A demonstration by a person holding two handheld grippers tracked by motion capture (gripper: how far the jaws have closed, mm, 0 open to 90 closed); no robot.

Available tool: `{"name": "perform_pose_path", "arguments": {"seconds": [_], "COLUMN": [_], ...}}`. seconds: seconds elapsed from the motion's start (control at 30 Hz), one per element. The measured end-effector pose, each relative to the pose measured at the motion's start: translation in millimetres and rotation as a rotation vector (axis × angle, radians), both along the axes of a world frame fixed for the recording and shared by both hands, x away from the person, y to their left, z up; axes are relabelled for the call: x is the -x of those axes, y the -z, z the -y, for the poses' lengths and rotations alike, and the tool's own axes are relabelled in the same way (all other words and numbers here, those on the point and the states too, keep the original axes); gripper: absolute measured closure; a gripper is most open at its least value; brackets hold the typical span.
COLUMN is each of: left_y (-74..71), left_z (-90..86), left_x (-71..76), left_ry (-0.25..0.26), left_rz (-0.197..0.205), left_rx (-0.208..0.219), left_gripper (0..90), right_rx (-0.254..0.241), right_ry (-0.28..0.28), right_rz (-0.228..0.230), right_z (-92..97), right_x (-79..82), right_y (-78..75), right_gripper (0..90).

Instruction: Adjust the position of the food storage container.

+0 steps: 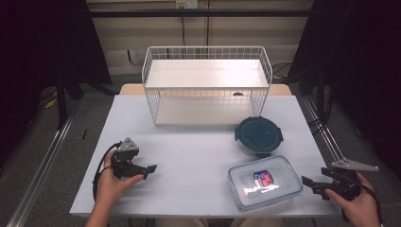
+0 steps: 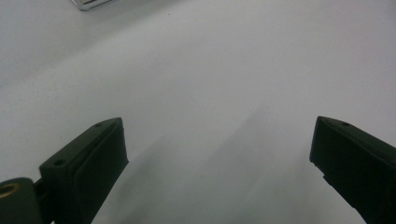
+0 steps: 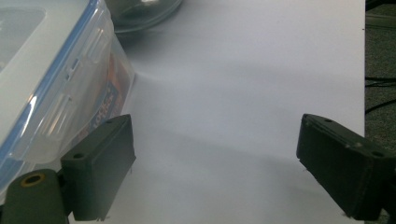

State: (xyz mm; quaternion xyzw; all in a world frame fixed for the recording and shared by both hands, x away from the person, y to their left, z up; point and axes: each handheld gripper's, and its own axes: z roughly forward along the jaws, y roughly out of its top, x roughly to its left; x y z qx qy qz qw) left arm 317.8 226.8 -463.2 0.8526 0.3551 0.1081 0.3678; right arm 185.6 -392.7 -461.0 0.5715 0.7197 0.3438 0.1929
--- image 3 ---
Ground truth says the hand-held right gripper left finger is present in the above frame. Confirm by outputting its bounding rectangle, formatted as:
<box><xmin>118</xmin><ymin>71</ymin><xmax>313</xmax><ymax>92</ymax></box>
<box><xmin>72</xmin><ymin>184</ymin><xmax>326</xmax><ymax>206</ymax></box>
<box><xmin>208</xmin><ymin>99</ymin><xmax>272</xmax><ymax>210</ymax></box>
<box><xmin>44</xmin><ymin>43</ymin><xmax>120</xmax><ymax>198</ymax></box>
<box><xmin>60</xmin><ymin>113</ymin><xmax>137</xmax><ymax>222</ymax></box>

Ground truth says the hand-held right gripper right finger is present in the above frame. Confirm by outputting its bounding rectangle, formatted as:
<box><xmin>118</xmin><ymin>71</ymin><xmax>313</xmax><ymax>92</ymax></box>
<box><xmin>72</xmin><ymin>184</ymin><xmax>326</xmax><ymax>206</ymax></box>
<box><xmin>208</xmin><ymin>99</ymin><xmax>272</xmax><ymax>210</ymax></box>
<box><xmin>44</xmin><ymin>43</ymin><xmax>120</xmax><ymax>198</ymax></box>
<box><xmin>295</xmin><ymin>113</ymin><xmax>396</xmax><ymax>222</ymax></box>

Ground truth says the clear plastic food container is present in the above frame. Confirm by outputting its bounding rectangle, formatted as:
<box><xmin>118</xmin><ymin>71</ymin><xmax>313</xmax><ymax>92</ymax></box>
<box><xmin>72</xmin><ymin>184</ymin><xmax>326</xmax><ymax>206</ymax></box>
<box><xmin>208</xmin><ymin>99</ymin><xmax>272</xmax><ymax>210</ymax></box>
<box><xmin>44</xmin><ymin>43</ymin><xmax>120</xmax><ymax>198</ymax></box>
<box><xmin>0</xmin><ymin>0</ymin><xmax>136</xmax><ymax>204</ymax></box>

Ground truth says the dark teal round lid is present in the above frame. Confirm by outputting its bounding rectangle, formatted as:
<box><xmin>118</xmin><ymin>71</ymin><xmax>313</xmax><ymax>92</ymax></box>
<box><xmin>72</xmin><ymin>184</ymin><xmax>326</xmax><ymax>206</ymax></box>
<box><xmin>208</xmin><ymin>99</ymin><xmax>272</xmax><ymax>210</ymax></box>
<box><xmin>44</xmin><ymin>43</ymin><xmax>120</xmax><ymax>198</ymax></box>
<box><xmin>104</xmin><ymin>0</ymin><xmax>185</xmax><ymax>35</ymax></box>

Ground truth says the black floor cable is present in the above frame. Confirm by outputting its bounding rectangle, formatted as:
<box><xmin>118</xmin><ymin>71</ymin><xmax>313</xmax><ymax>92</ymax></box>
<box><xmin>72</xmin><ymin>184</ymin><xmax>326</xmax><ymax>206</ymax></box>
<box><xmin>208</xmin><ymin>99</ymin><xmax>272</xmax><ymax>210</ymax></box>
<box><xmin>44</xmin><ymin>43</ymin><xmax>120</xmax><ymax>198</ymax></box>
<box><xmin>364</xmin><ymin>76</ymin><xmax>396</xmax><ymax>89</ymax></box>
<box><xmin>364</xmin><ymin>98</ymin><xmax>396</xmax><ymax>115</ymax></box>

